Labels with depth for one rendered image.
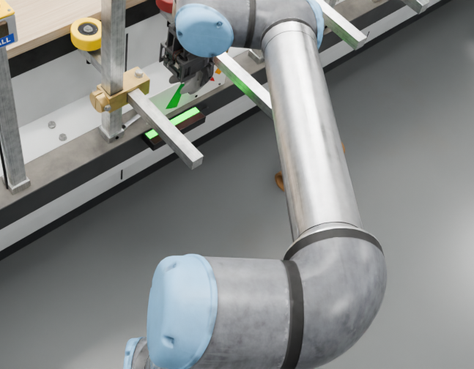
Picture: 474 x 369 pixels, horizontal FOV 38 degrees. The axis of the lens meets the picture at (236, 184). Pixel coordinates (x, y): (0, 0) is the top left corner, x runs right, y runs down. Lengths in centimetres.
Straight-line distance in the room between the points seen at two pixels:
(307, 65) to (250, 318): 45
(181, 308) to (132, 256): 166
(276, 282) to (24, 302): 164
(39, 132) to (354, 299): 125
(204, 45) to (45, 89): 76
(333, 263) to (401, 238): 187
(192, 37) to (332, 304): 56
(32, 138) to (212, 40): 82
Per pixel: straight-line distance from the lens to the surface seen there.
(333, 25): 173
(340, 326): 71
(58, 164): 166
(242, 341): 68
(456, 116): 307
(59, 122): 185
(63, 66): 178
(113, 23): 142
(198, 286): 68
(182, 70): 132
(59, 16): 171
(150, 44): 194
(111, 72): 152
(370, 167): 273
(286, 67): 100
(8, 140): 148
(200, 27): 109
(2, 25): 123
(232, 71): 167
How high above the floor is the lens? 204
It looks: 54 degrees down
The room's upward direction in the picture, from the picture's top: 16 degrees clockwise
